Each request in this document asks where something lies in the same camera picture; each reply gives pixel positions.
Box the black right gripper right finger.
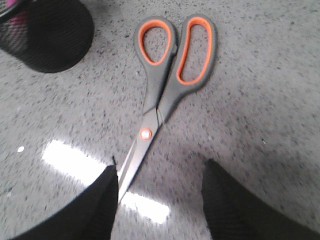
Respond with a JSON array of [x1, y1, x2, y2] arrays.
[[201, 159, 320, 240]]

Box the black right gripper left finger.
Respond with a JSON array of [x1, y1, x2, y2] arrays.
[[14, 157, 119, 240]]

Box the grey orange scissors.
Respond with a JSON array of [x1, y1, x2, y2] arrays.
[[118, 13, 217, 202]]

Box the pink marker pen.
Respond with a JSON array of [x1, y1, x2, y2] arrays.
[[5, 0, 28, 27]]

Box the black mesh pen cup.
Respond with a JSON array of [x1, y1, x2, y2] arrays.
[[0, 0, 94, 73]]

